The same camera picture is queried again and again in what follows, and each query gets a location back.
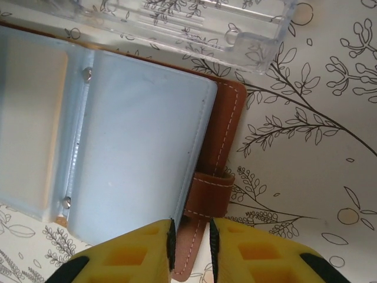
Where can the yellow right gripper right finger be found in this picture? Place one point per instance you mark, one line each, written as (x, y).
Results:
(265, 259)

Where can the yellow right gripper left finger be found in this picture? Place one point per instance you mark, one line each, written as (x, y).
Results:
(132, 250)

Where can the brown leather card holder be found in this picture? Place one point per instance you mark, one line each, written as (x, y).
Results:
(147, 132)

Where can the clear acrylic organizer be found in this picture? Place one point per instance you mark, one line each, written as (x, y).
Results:
(206, 35)

